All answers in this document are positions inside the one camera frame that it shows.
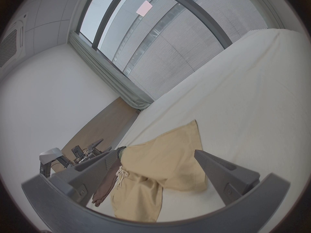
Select ceiling air conditioner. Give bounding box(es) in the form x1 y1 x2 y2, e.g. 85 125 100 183
0 12 29 68

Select brown garment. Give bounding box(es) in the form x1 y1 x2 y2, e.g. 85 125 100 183
92 158 125 207

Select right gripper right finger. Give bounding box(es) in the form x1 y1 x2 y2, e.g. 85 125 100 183
194 150 260 207

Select grey-white curtain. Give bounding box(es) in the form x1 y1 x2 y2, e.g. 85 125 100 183
69 30 154 110

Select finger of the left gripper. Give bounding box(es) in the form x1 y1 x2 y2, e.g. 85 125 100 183
93 146 113 157
87 139 104 153

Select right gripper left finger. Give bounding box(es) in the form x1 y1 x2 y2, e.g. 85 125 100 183
56 150 123 207

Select window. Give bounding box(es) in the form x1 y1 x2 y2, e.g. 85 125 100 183
75 0 280 102

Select tan shorts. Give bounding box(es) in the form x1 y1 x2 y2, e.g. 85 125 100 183
110 119 209 229

